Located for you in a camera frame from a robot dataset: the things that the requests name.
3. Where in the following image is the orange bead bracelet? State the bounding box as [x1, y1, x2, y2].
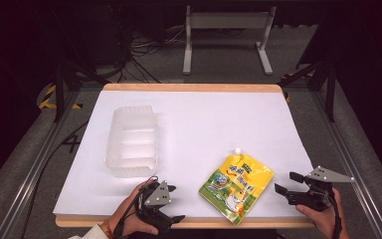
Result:
[100, 218, 115, 239]

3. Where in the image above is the clear plastic organizer bin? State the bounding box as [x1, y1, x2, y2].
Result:
[104, 105, 159, 179]

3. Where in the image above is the black tripod stand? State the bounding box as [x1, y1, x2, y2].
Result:
[48, 6, 111, 123]

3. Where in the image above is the bundle of floor cables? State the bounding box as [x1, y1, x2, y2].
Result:
[110, 6, 188, 84]

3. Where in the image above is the white metal stand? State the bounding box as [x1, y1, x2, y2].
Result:
[182, 5, 278, 76]

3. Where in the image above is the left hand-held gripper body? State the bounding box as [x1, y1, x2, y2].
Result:
[136, 179, 176, 235]

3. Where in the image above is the yellow black striped tape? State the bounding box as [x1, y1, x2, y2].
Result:
[38, 84, 84, 111]

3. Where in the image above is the black floor cable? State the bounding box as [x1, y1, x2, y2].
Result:
[19, 120, 91, 239]

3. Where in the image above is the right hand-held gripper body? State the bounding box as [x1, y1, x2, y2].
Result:
[286, 165, 356, 212]

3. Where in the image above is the person's right hand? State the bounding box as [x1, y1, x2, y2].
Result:
[294, 187, 350, 239]

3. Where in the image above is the aluminium frame rail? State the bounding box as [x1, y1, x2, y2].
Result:
[309, 89, 382, 239]
[0, 89, 83, 239]

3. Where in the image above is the yellow spouted pouch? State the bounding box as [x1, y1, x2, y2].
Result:
[198, 147, 276, 226]

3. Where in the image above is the person's left hand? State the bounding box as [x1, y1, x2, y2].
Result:
[106, 179, 160, 239]

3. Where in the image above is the black metal stand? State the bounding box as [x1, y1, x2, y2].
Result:
[277, 49, 339, 123]

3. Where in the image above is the white paper sheet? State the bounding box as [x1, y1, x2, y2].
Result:
[52, 90, 314, 219]

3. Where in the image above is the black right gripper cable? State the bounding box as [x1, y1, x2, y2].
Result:
[329, 189, 344, 239]

